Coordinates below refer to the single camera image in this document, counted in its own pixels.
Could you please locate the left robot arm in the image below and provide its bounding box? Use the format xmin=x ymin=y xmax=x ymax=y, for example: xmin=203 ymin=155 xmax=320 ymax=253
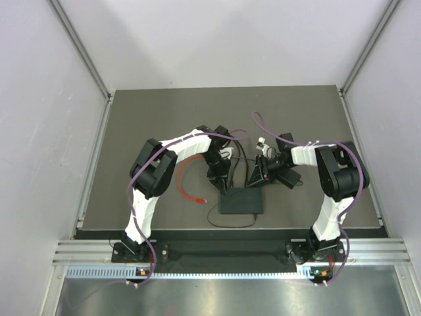
xmin=121 ymin=126 xmax=233 ymax=261

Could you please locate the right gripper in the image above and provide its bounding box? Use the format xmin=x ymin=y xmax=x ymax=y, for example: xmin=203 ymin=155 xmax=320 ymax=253
xmin=247 ymin=154 xmax=293 ymax=187

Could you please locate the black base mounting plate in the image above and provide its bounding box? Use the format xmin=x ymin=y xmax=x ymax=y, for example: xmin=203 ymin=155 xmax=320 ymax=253
xmin=111 ymin=228 xmax=345 ymax=274

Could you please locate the red ethernet cable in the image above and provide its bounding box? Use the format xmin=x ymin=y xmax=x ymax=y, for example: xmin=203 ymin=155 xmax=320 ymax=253
xmin=177 ymin=155 xmax=209 ymax=203

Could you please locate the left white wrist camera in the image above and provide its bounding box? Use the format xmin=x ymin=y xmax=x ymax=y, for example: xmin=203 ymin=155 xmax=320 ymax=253
xmin=219 ymin=147 xmax=233 ymax=160

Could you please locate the black power adapter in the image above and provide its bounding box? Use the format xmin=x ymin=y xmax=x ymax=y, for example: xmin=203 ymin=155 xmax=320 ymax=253
xmin=275 ymin=169 xmax=301 ymax=189

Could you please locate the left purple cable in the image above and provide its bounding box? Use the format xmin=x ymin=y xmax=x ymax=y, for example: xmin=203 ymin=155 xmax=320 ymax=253
xmin=126 ymin=128 xmax=249 ymax=284

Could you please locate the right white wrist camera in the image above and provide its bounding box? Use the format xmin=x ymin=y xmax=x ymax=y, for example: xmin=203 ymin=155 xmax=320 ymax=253
xmin=256 ymin=137 xmax=270 ymax=157

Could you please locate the purple cable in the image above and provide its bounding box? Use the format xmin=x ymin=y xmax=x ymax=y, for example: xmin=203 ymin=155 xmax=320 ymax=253
xmin=126 ymin=128 xmax=249 ymax=284
xmin=251 ymin=110 xmax=368 ymax=286

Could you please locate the black network switch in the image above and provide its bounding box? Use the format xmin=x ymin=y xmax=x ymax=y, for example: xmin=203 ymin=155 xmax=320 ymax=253
xmin=220 ymin=188 xmax=264 ymax=215

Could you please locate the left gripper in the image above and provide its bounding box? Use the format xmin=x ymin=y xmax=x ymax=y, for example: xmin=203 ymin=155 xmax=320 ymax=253
xmin=202 ymin=151 xmax=231 ymax=194

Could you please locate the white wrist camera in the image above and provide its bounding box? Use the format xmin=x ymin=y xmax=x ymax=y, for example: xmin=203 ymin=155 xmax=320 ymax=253
xmin=219 ymin=147 xmax=233 ymax=160
xmin=256 ymin=137 xmax=270 ymax=157

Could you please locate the aluminium front rail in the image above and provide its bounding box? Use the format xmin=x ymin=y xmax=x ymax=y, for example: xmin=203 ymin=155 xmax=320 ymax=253
xmin=53 ymin=238 xmax=410 ymax=280

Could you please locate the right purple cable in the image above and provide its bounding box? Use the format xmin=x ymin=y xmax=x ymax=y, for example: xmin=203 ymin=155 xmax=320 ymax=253
xmin=251 ymin=110 xmax=368 ymax=286

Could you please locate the black ethernet cable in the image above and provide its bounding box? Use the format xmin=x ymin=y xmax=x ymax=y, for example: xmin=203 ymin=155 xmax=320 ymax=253
xmin=229 ymin=157 xmax=240 ymax=188
xmin=235 ymin=140 xmax=250 ymax=188

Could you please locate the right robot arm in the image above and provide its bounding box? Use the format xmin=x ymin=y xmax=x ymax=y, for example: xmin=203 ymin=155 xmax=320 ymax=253
xmin=246 ymin=133 xmax=370 ymax=264

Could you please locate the thin black power cord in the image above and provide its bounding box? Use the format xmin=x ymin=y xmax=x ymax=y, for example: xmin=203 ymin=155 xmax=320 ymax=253
xmin=207 ymin=157 xmax=303 ymax=228

